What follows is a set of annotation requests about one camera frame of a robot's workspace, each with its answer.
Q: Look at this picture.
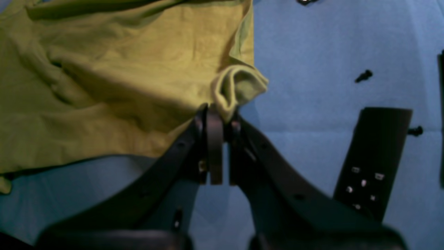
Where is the black remote control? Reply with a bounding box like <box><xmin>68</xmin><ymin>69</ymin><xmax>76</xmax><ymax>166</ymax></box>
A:
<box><xmin>333</xmin><ymin>107</ymin><xmax>413</xmax><ymax>222</ymax></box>

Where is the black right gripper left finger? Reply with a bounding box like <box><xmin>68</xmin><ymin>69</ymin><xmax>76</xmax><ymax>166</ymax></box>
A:
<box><xmin>42</xmin><ymin>104</ymin><xmax>224</xmax><ymax>240</ymax></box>

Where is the blue table cloth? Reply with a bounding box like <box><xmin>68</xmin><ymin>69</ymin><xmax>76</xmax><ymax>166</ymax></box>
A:
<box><xmin>0</xmin><ymin>0</ymin><xmax>443</xmax><ymax>250</ymax></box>

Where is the olive green t-shirt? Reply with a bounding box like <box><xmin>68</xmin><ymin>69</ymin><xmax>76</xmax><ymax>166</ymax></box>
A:
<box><xmin>1</xmin><ymin>0</ymin><xmax>268</xmax><ymax>194</ymax></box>

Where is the small black screw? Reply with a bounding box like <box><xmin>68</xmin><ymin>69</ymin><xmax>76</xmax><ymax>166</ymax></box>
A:
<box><xmin>354</xmin><ymin>69</ymin><xmax>373</xmax><ymax>83</ymax></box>
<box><xmin>407</xmin><ymin>126</ymin><xmax>424</xmax><ymax>137</ymax></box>

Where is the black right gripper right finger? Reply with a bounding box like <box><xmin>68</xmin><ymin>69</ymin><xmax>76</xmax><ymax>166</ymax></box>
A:
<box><xmin>228</xmin><ymin>115</ymin><xmax>403</xmax><ymax>243</ymax></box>

